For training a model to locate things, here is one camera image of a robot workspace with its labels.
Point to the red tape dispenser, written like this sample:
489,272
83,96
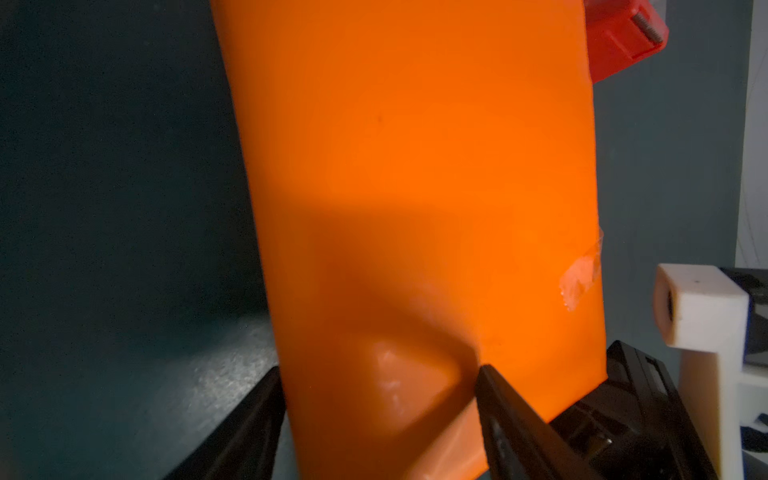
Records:
620,33

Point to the orange wrapping paper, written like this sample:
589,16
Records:
421,174

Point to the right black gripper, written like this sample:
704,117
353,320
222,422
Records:
634,424

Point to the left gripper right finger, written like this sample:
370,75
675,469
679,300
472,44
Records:
518,444

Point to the green table mat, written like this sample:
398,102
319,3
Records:
133,316

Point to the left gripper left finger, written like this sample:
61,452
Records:
244,444

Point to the clear tape piece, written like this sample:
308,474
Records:
581,275

